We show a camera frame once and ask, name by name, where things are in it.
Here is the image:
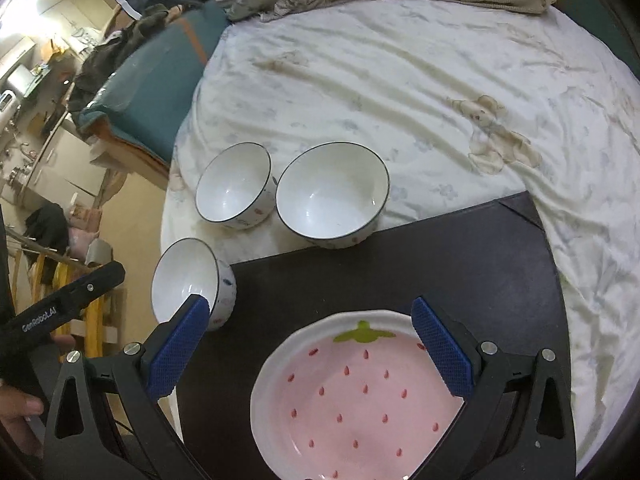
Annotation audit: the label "yellow frame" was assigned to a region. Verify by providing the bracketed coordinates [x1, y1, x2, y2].
[10, 250, 121, 356]

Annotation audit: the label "beige kitchen base cabinets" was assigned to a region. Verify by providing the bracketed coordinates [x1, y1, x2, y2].
[0, 110, 111, 206]

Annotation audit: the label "black flat board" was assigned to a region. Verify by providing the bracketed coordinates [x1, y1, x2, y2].
[172, 190, 571, 480]

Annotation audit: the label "pink strawberry plate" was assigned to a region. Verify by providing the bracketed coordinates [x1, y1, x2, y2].
[250, 308, 481, 480]

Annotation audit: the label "white water heater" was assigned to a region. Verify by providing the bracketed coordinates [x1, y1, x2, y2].
[0, 64, 35, 113]

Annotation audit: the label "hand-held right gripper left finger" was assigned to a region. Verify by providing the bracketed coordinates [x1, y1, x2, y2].
[42, 294, 211, 480]

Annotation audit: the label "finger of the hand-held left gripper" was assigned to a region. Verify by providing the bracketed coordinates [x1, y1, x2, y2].
[57, 260, 127, 313]

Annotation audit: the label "teal padded bed frame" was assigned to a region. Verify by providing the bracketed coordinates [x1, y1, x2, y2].
[77, 0, 631, 171]

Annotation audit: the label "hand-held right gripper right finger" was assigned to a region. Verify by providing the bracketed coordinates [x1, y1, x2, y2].
[411, 294, 581, 480]

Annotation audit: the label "white bowl with dark rim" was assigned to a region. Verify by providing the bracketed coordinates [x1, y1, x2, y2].
[151, 237, 237, 332]
[195, 142, 278, 231]
[275, 141, 391, 250]

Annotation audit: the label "bed with white sheet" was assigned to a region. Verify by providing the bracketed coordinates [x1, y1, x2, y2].
[160, 0, 640, 476]

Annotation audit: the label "dark clothes pile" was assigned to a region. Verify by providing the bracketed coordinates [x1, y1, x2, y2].
[75, 2, 186, 106]

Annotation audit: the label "person's left hand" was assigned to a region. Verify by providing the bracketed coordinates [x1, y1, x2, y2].
[0, 377, 46, 453]

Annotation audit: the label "black bag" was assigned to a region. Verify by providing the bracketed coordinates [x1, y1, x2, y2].
[25, 202, 71, 256]

